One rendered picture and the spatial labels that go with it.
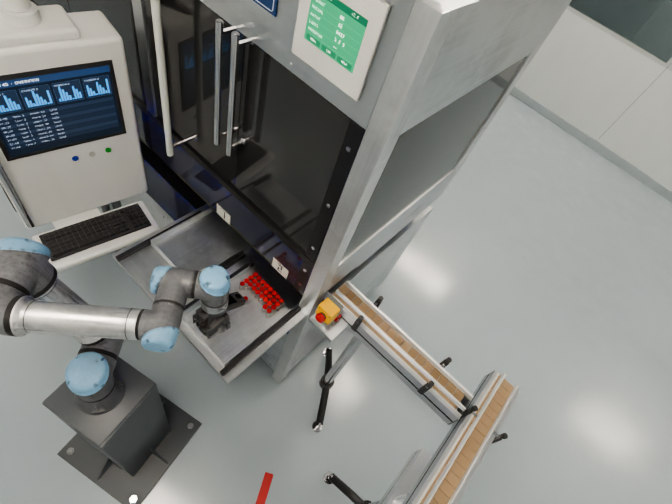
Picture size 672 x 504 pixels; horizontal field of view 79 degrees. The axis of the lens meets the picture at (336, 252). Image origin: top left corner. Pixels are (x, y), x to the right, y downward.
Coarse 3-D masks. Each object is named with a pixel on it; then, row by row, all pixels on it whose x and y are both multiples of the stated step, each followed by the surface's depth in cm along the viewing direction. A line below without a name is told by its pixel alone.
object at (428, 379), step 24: (360, 312) 165; (360, 336) 169; (384, 336) 162; (408, 336) 168; (384, 360) 167; (408, 360) 160; (432, 360) 161; (408, 384) 164; (432, 384) 152; (456, 384) 158; (432, 408) 162; (456, 408) 165
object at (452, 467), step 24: (480, 384) 172; (504, 384) 167; (480, 408) 158; (504, 408) 156; (456, 432) 150; (480, 432) 153; (456, 456) 142; (480, 456) 147; (432, 480) 139; (456, 480) 141
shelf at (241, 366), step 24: (144, 240) 169; (120, 264) 161; (144, 264) 163; (168, 264) 166; (240, 264) 174; (264, 264) 177; (144, 288) 158; (288, 288) 173; (192, 336) 152; (216, 360) 149
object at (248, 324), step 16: (240, 272) 168; (256, 304) 165; (192, 320) 155; (240, 320) 160; (256, 320) 161; (272, 320) 163; (224, 336) 154; (240, 336) 156; (256, 336) 157; (224, 352) 151; (240, 352) 150
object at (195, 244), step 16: (208, 208) 182; (192, 224) 179; (208, 224) 181; (224, 224) 183; (160, 240) 171; (176, 240) 173; (192, 240) 175; (208, 240) 177; (224, 240) 179; (240, 240) 181; (176, 256) 168; (192, 256) 170; (208, 256) 172; (224, 256) 174
